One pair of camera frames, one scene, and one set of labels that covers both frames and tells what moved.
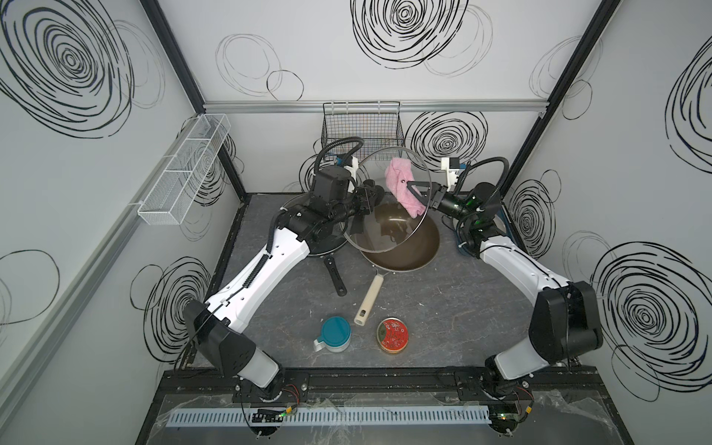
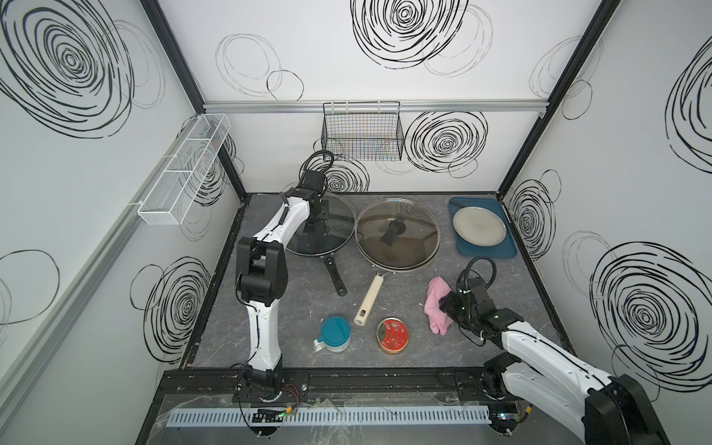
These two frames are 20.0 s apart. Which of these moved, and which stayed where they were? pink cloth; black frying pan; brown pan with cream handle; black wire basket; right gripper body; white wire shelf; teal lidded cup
Moved: right gripper body; pink cloth
Stayed: white wire shelf; black frying pan; teal lidded cup; brown pan with cream handle; black wire basket
